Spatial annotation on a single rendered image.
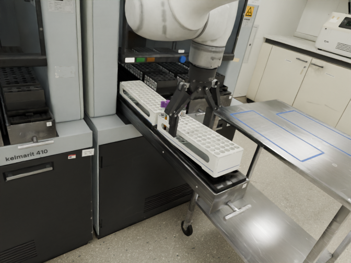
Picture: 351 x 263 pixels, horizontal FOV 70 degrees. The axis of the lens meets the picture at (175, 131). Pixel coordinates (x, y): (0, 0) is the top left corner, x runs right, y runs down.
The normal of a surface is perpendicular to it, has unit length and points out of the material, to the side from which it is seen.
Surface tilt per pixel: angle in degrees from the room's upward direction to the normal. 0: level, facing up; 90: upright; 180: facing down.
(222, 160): 84
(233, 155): 84
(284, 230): 0
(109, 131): 90
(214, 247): 0
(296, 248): 0
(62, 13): 90
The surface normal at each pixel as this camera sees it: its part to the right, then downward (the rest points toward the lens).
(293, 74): -0.82, 0.18
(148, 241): 0.15, -0.85
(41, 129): 0.56, 0.49
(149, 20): 0.10, 0.66
